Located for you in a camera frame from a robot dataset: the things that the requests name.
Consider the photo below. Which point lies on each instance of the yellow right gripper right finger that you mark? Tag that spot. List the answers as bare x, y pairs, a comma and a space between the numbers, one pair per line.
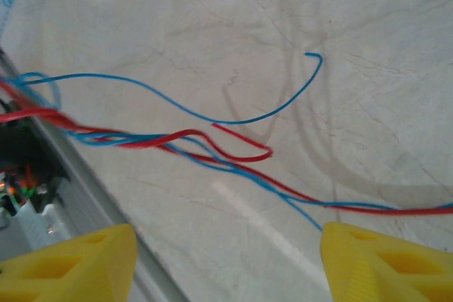
371, 266

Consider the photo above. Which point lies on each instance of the aluminium front rail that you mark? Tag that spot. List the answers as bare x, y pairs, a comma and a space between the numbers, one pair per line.
106, 217

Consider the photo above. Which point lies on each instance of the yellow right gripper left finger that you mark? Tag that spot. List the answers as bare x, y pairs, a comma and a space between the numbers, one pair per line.
70, 266

